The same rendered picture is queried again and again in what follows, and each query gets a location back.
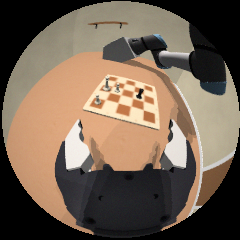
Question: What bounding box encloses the black rook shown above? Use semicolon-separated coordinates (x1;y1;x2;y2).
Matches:
136;88;144;99

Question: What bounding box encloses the brown and cream checkered chessboard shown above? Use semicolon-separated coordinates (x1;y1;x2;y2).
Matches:
83;75;160;130

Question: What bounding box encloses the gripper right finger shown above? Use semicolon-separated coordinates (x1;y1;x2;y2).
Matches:
159;119;196;203

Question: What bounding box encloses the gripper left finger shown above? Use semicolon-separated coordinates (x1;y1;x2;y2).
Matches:
55;119;94;206

